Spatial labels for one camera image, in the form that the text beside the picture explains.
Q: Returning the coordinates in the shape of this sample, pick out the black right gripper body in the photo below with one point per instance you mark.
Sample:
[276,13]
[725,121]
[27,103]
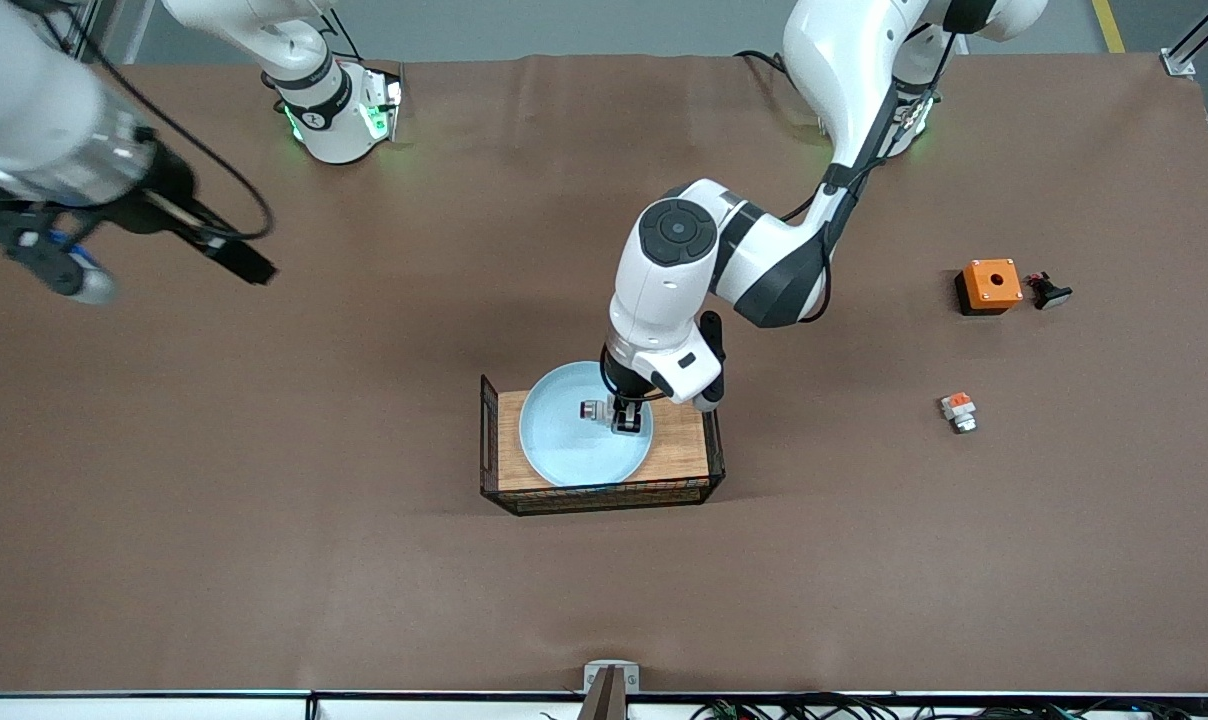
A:
[171,203]

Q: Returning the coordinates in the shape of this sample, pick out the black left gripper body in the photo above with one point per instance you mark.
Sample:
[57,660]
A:
[619,385]

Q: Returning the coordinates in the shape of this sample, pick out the white switch block green label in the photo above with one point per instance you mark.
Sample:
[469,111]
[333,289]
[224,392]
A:
[593,410]

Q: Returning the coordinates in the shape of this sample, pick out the light blue round plate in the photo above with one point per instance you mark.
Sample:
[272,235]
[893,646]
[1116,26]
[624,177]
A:
[574,450]

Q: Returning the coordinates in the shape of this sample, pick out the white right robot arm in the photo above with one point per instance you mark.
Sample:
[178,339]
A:
[34,110]

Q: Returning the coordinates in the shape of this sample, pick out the right arm base connector plate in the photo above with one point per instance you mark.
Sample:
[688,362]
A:
[386,105]

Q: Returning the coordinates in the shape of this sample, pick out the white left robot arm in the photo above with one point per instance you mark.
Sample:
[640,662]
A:
[664,290]

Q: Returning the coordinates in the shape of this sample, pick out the orange push button box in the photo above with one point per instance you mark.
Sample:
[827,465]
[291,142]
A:
[991,284]

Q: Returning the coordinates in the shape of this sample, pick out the black push button head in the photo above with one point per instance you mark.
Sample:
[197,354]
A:
[1048,292]

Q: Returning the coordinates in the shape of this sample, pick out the brown table cover mat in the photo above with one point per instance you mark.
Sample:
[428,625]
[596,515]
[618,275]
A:
[464,600]

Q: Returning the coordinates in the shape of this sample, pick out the aluminium frame profile with braces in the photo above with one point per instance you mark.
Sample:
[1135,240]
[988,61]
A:
[89,25]

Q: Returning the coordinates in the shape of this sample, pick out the grey metal table bracket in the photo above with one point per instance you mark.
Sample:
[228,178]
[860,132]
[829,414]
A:
[596,672]

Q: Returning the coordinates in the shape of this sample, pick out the brown post at table edge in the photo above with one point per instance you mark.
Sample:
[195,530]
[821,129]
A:
[604,700]

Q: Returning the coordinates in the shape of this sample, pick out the white switch block orange label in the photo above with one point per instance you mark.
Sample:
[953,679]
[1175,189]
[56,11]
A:
[959,411]

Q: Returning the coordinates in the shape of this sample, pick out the white table edge rail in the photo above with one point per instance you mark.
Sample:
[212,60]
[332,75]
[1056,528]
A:
[164,706]

